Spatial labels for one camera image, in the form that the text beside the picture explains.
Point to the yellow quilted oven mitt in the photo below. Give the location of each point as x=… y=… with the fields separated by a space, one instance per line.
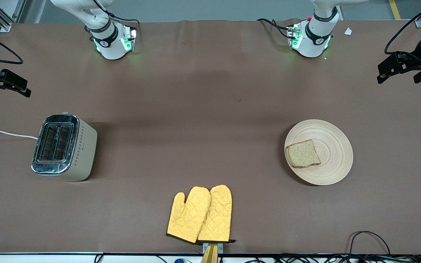
x=217 y=215
x=188 y=215

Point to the brown table cover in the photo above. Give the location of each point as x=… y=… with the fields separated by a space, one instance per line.
x=210 y=91

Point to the small metal bracket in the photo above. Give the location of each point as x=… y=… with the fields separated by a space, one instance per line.
x=220 y=247

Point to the blue round object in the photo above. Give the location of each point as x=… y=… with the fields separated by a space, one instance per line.
x=180 y=260

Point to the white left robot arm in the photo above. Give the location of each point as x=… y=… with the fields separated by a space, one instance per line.
x=316 y=34

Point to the cream and chrome toaster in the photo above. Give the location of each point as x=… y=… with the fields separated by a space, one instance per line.
x=80 y=153

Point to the white paper scrap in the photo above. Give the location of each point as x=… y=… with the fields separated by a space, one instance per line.
x=348 y=31

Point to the brown bread slice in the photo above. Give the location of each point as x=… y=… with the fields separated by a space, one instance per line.
x=303 y=154

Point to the round wooden plate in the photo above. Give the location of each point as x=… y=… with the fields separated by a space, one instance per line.
x=334 y=153

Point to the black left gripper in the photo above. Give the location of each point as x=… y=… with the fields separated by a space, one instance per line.
x=417 y=53

